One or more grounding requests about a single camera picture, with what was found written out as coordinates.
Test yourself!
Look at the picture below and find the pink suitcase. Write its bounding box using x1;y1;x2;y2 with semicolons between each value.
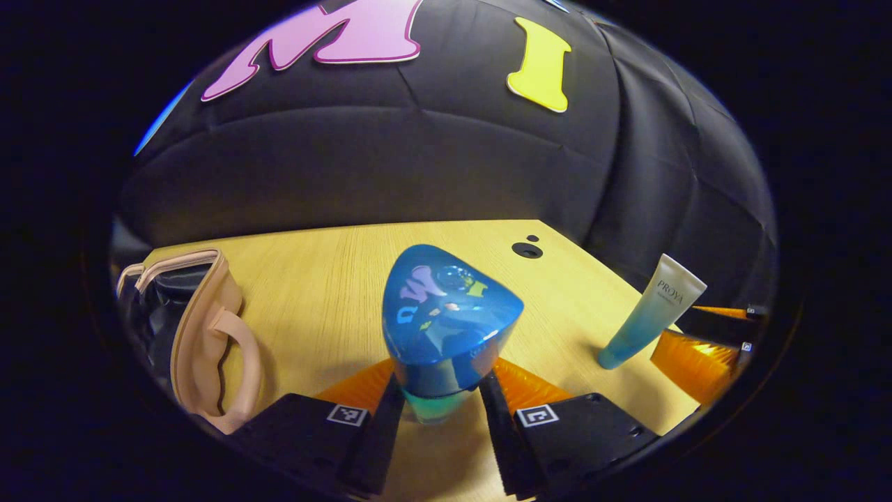
115;248;264;436

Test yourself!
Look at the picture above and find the blue skin care bottle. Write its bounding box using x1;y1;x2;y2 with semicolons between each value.
381;244;525;426

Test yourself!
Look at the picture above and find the blue and white tube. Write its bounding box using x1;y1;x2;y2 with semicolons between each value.
597;253;708;370

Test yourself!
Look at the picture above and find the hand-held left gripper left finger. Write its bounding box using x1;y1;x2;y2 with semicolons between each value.
229;357;406;499

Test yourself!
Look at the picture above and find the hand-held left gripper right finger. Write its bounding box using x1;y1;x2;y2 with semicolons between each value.
477;357;661;501

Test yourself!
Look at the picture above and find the black backdrop cloth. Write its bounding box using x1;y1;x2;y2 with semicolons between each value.
111;0;780;307

